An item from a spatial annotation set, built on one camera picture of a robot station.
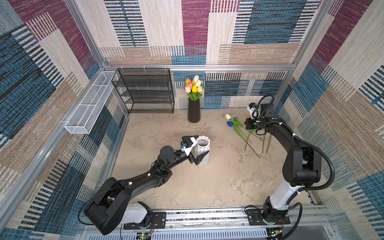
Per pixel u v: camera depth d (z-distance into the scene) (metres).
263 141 1.02
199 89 0.88
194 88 0.89
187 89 0.88
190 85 0.90
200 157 0.69
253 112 0.83
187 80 0.94
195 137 0.76
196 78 0.89
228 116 1.06
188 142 0.62
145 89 1.08
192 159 0.68
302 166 0.48
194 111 1.06
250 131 1.05
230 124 1.08
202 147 0.74
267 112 0.73
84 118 0.72
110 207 0.42
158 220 0.73
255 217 0.74
